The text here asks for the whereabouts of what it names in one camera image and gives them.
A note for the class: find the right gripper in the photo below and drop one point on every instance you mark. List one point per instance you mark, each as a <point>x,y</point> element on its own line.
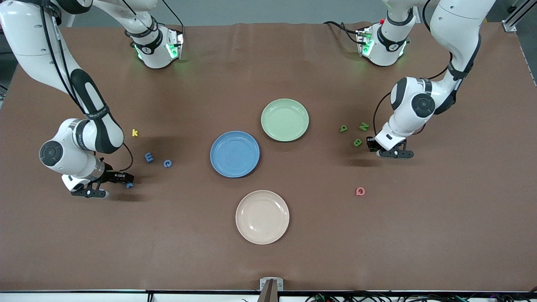
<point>112,176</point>

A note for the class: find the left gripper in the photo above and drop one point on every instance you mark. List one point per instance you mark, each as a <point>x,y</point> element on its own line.
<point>371,144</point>

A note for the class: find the green letter B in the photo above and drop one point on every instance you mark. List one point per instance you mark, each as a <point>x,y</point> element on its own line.
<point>357,142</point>

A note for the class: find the green letter N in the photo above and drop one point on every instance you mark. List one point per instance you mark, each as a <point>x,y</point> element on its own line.
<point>363,126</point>

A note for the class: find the blue letter E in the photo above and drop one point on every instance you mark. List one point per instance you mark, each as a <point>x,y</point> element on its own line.
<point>149,157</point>

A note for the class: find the blue letter c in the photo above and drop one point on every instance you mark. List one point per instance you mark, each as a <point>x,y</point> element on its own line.
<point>167,163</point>

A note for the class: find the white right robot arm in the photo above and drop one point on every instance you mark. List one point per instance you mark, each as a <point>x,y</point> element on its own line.
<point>25,37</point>

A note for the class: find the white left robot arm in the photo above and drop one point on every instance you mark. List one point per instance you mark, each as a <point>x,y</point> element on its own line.
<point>457,25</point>

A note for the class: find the pink letter Q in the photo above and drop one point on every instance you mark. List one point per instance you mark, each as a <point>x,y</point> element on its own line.
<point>360,191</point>

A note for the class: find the brown table mat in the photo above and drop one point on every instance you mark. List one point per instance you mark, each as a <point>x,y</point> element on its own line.
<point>168,251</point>

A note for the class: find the green plate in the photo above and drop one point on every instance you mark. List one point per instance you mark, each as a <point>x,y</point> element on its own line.
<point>285,121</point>

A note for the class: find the blue plate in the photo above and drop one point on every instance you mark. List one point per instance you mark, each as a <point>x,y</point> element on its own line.
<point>226,167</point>

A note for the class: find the beige plate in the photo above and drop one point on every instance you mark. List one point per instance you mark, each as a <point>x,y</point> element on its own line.
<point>262,218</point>

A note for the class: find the white table frame edge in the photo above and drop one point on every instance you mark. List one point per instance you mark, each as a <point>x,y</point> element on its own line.
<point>63,297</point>

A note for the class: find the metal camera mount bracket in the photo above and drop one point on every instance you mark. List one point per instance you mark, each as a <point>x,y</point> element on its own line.
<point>271,289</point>

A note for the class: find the aluminium frame profile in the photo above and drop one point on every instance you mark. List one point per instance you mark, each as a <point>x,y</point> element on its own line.
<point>514,21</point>

